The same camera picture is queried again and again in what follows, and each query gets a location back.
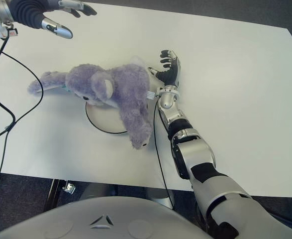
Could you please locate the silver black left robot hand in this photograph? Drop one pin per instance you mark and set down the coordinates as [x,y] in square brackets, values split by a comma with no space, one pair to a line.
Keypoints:
[33,13]

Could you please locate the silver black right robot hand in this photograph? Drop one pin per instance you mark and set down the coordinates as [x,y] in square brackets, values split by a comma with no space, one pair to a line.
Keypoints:
[171,73]

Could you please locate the purple plush bunny doll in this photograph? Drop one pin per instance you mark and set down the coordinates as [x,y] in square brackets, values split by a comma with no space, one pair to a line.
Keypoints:
[126,92]

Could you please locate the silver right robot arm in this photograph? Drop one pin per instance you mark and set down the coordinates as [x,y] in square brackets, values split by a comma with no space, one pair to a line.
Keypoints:
[198,154]

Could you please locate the white plate with black rim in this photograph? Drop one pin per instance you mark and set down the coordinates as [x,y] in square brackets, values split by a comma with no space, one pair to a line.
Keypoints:
[106,119]

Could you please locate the grey robot leg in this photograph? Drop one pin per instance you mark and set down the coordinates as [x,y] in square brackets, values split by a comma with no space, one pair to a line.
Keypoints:
[98,190]
[160,196]

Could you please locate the grey robot torso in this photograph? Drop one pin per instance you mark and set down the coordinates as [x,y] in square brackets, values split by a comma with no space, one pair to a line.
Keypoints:
[98,219]

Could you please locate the black table leg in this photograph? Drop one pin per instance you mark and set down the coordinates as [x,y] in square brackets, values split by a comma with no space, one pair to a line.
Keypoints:
[52,194]

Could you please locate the metal table bracket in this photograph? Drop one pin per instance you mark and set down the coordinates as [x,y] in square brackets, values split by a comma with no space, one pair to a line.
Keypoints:
[69,187]

